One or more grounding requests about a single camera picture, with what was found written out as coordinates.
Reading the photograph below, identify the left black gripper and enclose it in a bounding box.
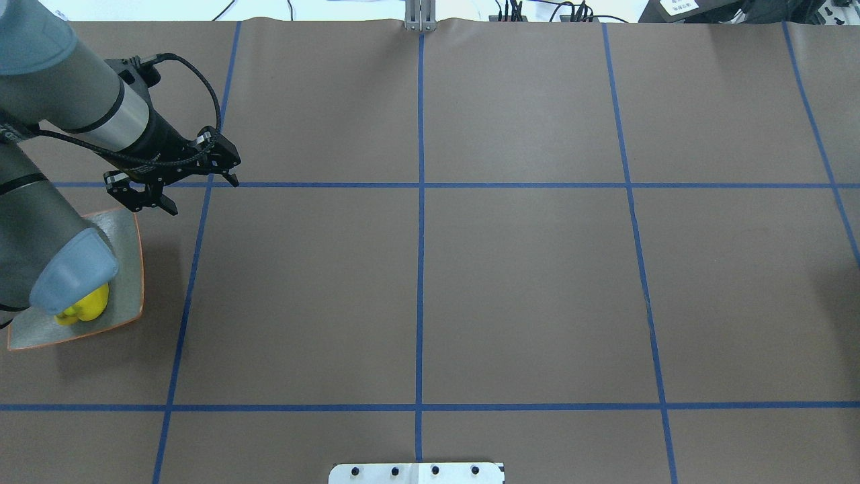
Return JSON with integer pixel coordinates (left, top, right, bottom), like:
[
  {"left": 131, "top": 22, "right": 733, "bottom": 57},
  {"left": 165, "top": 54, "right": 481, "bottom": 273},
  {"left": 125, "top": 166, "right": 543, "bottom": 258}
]
[{"left": 103, "top": 126, "right": 241, "bottom": 216}]

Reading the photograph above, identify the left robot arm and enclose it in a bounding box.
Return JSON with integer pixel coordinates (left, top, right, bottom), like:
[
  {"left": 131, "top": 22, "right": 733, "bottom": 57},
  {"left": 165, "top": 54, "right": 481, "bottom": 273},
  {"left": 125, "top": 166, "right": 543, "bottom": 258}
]
[{"left": 2, "top": 1, "right": 241, "bottom": 327}]

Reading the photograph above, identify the grey square plate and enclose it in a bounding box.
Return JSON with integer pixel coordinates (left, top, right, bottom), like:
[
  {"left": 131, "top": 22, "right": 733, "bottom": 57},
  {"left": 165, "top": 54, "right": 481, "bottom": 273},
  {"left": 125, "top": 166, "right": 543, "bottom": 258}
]
[{"left": 6, "top": 208, "right": 145, "bottom": 350}]

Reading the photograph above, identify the blue tape line lengthwise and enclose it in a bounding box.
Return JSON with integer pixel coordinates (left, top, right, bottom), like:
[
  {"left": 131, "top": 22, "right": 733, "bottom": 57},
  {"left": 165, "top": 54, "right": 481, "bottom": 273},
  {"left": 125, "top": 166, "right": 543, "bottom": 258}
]
[{"left": 414, "top": 34, "right": 426, "bottom": 462}]

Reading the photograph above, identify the blue tape line crosswise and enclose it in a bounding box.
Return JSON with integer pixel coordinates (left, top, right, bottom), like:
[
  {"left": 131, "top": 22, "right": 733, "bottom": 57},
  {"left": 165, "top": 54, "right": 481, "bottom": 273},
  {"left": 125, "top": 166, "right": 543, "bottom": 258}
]
[{"left": 54, "top": 180, "right": 860, "bottom": 189}]

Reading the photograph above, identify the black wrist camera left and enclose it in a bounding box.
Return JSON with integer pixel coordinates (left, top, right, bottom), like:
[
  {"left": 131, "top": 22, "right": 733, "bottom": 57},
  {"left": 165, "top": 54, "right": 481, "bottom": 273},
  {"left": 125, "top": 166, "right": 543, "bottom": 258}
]
[{"left": 104, "top": 53, "right": 169, "bottom": 89}]

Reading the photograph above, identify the white camera stand base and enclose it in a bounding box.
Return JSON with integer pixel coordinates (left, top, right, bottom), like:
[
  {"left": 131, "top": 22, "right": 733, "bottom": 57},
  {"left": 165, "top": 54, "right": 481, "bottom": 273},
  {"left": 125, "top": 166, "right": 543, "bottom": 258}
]
[{"left": 328, "top": 462, "right": 506, "bottom": 483}]

